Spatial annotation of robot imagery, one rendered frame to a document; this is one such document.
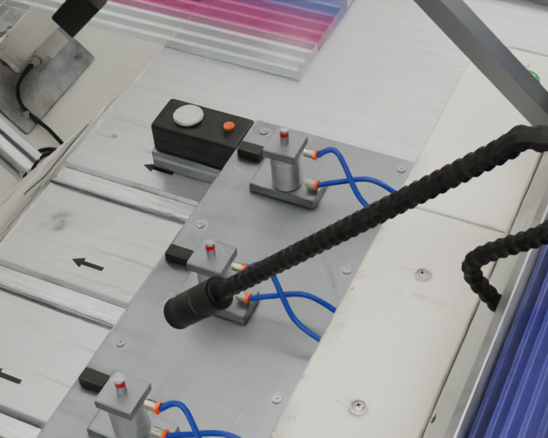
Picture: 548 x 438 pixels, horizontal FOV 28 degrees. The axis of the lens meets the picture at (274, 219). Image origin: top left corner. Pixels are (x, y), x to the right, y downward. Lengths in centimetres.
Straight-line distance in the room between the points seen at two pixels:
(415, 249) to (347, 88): 27
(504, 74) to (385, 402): 21
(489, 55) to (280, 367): 23
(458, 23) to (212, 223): 23
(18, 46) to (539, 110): 149
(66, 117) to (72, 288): 131
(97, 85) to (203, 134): 134
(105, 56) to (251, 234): 149
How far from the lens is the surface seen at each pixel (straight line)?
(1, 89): 208
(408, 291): 69
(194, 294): 56
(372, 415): 64
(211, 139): 84
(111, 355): 70
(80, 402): 68
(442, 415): 58
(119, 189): 88
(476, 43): 66
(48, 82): 212
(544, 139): 40
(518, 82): 67
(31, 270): 84
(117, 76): 221
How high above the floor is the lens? 174
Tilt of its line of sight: 49 degrees down
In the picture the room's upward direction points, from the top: 61 degrees clockwise
